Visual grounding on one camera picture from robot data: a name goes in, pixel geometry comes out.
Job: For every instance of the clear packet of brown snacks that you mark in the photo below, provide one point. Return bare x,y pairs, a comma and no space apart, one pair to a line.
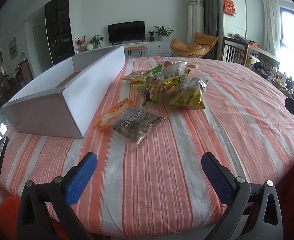
174,71

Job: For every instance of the orange rocking chair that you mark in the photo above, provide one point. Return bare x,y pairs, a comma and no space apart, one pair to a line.
194,46

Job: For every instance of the wooden bench with metal legs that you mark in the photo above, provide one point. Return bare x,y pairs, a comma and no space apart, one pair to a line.
135,48

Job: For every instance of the leafy plant in glass vase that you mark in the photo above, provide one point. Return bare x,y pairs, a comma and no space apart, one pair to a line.
97,40

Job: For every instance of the orange striped tablecloth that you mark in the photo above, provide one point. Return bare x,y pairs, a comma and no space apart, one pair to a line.
162,170

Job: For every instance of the yellow snack packet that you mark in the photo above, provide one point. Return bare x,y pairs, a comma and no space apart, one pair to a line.
137,87

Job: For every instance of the large potted plant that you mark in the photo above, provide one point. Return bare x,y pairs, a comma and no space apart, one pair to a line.
164,32

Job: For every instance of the small potted plant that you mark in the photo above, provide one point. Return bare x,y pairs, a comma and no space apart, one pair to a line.
151,36

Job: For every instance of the white round vase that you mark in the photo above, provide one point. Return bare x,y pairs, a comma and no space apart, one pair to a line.
90,46

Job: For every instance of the black television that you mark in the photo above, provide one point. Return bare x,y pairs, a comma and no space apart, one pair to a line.
126,31

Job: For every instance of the window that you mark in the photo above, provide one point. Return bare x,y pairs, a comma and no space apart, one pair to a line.
290,30

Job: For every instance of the white cardboard box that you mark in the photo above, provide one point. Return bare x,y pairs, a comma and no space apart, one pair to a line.
87,97

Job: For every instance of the red wall hanging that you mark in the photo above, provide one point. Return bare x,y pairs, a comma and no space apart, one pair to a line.
229,6

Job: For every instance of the pale green pot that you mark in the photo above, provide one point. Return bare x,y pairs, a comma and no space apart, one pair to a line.
252,60

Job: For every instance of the orange knitted cloth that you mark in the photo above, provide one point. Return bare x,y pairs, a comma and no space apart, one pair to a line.
8,217

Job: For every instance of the black display cabinet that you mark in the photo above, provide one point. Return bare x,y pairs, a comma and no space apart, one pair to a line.
59,27

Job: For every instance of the clear packet of brown nuts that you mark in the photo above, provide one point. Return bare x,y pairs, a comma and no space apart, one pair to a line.
134,127

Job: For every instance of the wooden dining chair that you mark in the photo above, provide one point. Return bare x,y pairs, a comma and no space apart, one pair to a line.
24,72

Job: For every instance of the white curtain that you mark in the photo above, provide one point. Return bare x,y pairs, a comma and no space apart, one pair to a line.
271,22

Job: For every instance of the red flower arrangement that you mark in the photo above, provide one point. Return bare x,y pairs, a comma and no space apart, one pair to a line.
80,42

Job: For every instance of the white low cabinet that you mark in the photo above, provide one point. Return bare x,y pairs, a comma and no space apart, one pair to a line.
159,47

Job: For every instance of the covered standing air conditioner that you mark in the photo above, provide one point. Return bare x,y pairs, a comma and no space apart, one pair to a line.
195,20

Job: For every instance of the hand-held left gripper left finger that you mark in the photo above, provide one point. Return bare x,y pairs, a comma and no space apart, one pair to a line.
80,180

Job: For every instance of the wooden console table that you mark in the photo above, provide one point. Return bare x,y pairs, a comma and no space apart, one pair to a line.
264,55

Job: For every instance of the clear packet with yellow bottom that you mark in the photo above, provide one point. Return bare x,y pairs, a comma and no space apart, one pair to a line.
189,92

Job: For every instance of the dark wooden chair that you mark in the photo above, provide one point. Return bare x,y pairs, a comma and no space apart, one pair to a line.
234,51

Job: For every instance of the white door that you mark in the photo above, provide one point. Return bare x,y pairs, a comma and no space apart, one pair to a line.
37,50

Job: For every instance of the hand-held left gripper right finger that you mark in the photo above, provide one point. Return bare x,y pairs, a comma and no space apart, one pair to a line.
218,180

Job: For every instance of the grey curtain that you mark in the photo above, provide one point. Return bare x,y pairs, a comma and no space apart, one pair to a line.
210,12

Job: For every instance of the framed wall painting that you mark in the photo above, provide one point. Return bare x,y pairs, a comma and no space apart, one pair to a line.
12,48

